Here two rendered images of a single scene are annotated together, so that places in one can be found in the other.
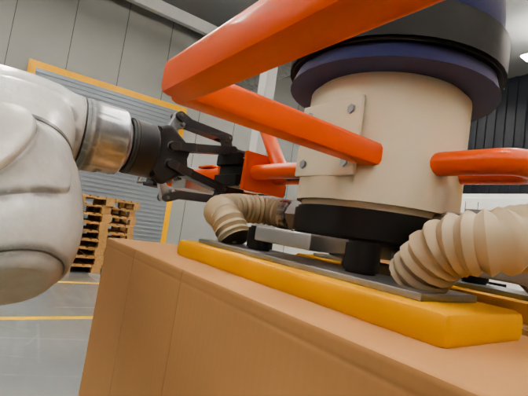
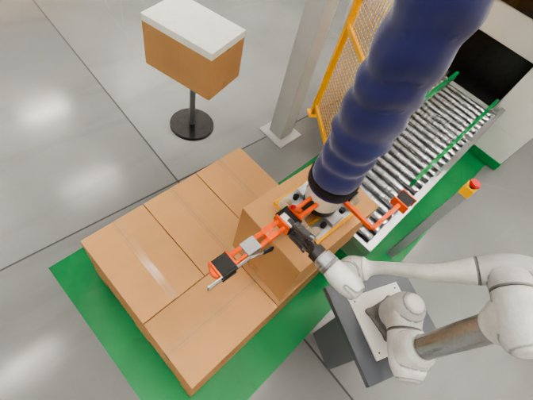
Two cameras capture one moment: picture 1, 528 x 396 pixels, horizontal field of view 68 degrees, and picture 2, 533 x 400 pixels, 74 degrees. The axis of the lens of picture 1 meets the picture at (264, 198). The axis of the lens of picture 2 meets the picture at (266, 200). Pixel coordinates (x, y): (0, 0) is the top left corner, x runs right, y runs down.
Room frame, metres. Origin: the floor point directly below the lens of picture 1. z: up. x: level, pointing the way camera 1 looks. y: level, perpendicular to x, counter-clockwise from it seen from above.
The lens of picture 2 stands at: (1.04, 0.73, 2.47)
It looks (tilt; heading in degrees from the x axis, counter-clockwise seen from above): 56 degrees down; 248
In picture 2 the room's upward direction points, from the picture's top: 20 degrees clockwise
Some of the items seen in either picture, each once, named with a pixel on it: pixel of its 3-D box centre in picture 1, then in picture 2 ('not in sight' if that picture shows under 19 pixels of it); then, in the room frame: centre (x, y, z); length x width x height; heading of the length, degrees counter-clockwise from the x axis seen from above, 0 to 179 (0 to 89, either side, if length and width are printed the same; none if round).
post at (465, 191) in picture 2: not in sight; (425, 225); (-0.63, -0.33, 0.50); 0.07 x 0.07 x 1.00; 38
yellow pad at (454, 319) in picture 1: (301, 259); (331, 218); (0.37, -0.04, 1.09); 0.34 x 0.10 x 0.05; 36
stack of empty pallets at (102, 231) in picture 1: (95, 232); not in sight; (7.21, 2.99, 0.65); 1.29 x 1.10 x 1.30; 34
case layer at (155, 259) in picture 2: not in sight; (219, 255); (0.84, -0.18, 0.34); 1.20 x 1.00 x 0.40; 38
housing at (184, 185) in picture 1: (192, 180); (250, 248); (0.80, 0.15, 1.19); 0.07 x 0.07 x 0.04; 36
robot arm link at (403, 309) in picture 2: not in sight; (404, 310); (0.03, 0.37, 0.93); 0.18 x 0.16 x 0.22; 76
